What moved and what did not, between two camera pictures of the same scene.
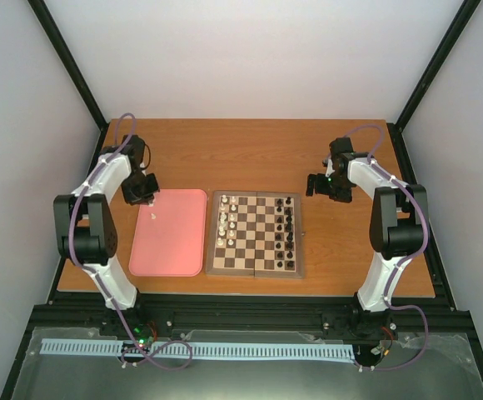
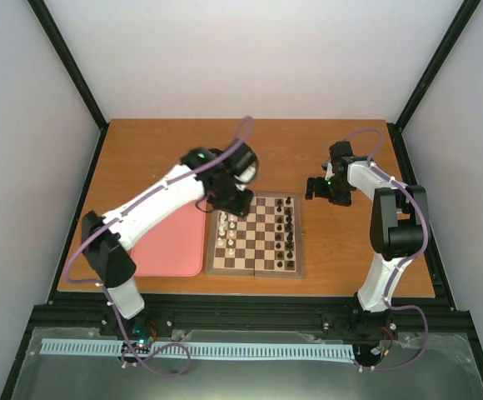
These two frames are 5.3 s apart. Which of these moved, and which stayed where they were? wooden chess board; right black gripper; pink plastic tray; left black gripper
Moved: left black gripper
Stayed: wooden chess board; right black gripper; pink plastic tray
